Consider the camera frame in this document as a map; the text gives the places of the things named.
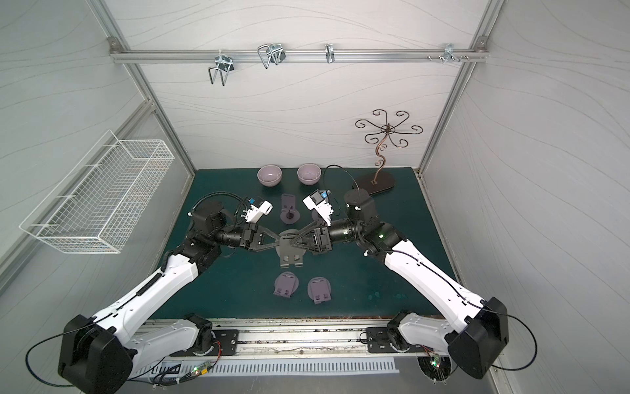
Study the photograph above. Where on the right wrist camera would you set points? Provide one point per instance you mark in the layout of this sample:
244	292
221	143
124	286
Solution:
319	202

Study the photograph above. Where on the purple phone stand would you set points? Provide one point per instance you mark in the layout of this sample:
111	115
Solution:
319	290
286	285
289	214

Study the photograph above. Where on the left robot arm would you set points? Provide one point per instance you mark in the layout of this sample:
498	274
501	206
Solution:
98	354

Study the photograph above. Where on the lilac ceramic bowl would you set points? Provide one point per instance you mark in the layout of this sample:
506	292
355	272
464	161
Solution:
269	175
309	174

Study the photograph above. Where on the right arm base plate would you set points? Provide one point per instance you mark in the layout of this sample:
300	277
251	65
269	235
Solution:
377	341

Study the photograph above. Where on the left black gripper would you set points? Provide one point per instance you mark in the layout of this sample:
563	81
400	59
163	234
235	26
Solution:
251	236

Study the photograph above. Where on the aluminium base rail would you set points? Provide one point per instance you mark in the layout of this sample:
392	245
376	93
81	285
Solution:
273	337

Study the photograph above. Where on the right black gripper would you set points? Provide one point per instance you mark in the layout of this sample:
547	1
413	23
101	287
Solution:
319	237

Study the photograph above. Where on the left metal hook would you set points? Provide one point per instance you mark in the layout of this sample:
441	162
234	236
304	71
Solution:
220	72

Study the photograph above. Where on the white wire basket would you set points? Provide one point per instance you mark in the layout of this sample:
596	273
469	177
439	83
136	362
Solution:
96	206

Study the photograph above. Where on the right lilac ceramic bowl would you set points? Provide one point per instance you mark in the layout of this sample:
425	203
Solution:
309	174

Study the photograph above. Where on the brown metal jewelry tree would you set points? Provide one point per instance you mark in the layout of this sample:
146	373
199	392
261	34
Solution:
386	134

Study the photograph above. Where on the left lilac ceramic bowl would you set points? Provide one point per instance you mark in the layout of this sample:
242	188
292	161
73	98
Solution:
269	175

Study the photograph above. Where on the horizontal aluminium rail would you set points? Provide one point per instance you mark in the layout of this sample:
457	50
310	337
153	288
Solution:
293	56

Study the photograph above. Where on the dark grey phone stand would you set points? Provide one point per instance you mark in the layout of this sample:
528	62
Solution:
289	255

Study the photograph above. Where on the white vent strip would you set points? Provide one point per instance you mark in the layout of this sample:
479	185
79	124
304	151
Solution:
304	367

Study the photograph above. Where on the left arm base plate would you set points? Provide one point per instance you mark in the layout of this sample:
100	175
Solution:
221	341

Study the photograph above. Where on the right metal hook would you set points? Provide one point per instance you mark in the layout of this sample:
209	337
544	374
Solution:
449	55

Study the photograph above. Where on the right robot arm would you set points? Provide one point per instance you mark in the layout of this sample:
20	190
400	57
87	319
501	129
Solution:
473	332

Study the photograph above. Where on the metal hook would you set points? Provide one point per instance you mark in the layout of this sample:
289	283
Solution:
449	55
271	54
329	53
220	72

